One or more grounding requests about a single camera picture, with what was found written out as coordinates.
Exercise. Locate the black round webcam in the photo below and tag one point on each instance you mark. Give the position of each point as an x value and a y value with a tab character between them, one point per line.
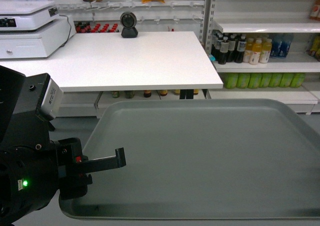
128	21

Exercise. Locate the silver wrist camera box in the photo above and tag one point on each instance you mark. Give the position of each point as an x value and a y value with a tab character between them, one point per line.
50	104

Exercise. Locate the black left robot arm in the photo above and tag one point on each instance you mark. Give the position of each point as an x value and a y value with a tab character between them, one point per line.
33	167

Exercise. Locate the grey silver serving tray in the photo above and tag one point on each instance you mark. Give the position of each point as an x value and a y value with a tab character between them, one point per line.
203	159

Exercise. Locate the white cash register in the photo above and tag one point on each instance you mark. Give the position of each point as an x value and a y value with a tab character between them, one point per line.
32	29

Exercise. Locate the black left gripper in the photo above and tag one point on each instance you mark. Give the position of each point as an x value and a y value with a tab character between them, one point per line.
69	154

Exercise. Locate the white middle store shelf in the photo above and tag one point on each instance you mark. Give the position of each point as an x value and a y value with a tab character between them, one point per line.
268	25

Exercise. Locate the white checkout table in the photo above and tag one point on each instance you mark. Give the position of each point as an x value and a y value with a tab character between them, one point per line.
108	62

